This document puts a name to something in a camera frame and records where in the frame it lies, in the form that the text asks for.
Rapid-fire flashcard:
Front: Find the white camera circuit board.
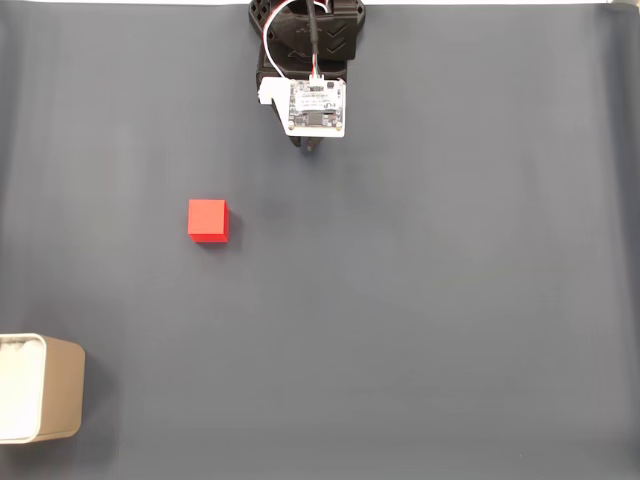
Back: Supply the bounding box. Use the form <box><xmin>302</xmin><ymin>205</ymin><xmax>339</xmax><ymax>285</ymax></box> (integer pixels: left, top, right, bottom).
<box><xmin>258</xmin><ymin>75</ymin><xmax>347</xmax><ymax>139</ymax></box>

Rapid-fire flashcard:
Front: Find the beige box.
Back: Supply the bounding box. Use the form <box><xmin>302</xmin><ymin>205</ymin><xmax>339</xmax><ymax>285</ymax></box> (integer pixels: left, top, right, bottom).
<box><xmin>0</xmin><ymin>332</ymin><xmax>86</xmax><ymax>445</ymax></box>

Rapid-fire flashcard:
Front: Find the white flat servo cable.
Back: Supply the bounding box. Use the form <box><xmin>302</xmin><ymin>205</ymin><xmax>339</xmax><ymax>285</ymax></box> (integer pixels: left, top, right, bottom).
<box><xmin>262</xmin><ymin>0</ymin><xmax>301</xmax><ymax>81</ymax></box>

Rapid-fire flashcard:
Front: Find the grey table mat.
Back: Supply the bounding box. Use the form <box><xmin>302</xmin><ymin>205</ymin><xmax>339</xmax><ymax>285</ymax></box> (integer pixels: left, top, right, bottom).
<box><xmin>0</xmin><ymin>3</ymin><xmax>640</xmax><ymax>480</ymax></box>

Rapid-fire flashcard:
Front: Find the black camera cable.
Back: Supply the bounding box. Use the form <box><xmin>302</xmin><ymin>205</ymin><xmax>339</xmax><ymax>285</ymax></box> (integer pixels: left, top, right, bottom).
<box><xmin>306</xmin><ymin>0</ymin><xmax>325</xmax><ymax>81</ymax></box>

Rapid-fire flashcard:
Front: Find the red cube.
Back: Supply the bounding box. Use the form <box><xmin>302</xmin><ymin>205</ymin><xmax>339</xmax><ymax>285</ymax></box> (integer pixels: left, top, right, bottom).
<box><xmin>187</xmin><ymin>198</ymin><xmax>231</xmax><ymax>245</ymax></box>

